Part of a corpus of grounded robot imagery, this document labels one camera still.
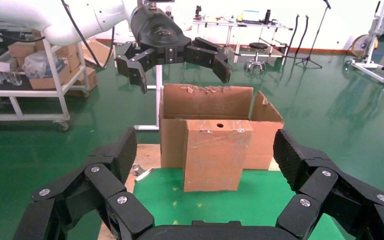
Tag clear plastic bag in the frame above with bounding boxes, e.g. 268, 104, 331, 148
22, 50, 65, 80

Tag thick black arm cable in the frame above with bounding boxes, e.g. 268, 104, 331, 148
0, 29, 46, 43

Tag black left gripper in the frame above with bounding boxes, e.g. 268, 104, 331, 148
115, 4, 232, 95

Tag green cloth mat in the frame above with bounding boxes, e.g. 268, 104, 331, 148
132, 167, 347, 240

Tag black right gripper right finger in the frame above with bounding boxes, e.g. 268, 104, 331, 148
273, 128, 384, 240

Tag black curved pole stand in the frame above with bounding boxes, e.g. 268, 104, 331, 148
286, 14, 301, 59
294, 14, 309, 57

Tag white exercise bike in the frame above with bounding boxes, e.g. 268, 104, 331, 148
344, 0, 384, 87

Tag white metal stand frame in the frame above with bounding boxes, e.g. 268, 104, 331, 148
133, 64, 164, 132

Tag clear glass cup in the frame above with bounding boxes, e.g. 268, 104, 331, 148
4, 71, 23, 87

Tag large open cardboard carton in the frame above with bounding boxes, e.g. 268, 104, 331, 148
158, 83, 285, 171

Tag flat cardboard sheet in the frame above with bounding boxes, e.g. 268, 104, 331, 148
80, 38, 115, 69

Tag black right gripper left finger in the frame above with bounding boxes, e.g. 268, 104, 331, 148
13, 126, 155, 240

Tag white flat box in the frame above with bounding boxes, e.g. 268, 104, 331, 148
0, 50, 19, 73

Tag black camera cable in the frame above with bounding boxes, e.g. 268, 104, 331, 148
60, 0, 116, 70

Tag black round stool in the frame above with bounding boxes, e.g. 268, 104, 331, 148
243, 42, 269, 74

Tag white tube frame table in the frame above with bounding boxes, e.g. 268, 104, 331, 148
191, 18, 294, 65

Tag black tripod microphone stand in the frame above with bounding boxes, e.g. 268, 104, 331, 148
295, 0, 332, 69

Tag white wheeled shelf cart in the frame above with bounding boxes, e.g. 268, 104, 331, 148
0, 19, 91, 132

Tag silver binder clip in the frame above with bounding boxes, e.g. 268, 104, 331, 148
132, 163, 155, 183

